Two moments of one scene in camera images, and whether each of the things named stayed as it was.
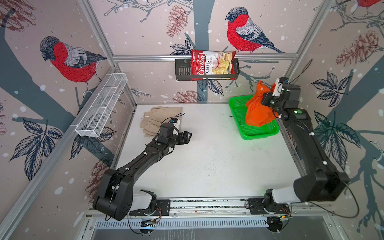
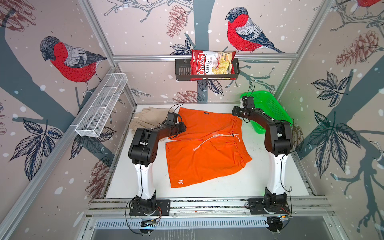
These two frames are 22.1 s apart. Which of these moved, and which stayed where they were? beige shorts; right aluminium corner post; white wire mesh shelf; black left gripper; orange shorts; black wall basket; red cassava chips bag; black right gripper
Moved: orange shorts; black left gripper; beige shorts; black right gripper
Stayed: right aluminium corner post; white wire mesh shelf; red cassava chips bag; black wall basket
